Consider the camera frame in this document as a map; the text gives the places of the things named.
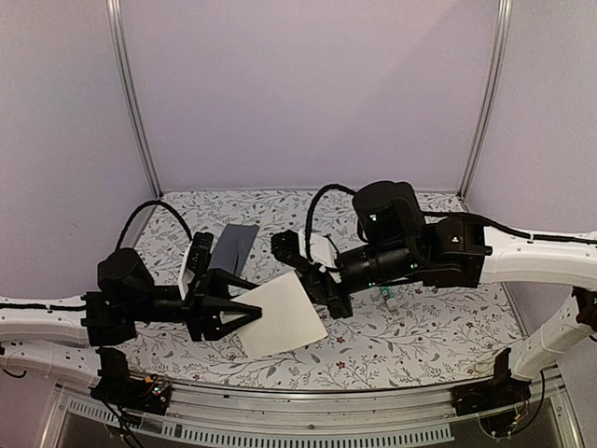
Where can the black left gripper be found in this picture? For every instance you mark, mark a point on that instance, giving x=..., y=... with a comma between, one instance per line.
x=201, y=311

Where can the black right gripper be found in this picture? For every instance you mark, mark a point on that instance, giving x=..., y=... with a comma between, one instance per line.
x=318, y=285

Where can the beige lined letter paper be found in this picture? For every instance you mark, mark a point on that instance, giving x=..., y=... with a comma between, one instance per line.
x=289, y=320

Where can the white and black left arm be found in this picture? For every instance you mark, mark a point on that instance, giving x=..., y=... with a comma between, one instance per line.
x=77, y=338

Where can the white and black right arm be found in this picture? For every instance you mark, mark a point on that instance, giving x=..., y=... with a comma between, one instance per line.
x=402, y=244

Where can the grey-blue envelope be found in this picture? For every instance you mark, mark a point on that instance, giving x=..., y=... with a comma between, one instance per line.
x=233, y=248

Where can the green glue stick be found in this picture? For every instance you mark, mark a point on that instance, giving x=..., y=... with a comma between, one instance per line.
x=389, y=298

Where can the floral patterned table mat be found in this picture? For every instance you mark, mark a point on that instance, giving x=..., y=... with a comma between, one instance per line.
x=376, y=337

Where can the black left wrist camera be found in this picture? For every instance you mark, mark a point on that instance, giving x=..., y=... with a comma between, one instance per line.
x=199, y=254

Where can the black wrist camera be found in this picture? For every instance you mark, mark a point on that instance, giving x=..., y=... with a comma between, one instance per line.
x=285, y=248
x=199, y=254

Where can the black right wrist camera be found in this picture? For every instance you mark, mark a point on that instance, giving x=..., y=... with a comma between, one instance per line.
x=285, y=248

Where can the aluminium slotted front rail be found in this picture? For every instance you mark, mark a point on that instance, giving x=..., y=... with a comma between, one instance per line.
x=226, y=416

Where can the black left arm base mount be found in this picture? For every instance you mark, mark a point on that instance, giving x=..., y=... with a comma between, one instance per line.
x=146, y=396

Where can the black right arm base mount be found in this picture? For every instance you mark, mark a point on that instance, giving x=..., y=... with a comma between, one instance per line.
x=502, y=389

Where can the left aluminium frame post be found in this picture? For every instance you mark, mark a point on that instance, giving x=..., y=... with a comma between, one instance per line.
x=118, y=36

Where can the aluminium frame post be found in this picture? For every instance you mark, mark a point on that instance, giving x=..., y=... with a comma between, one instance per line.
x=118, y=36
x=498, y=53

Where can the right aluminium frame post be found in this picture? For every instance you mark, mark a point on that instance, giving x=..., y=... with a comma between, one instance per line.
x=498, y=53

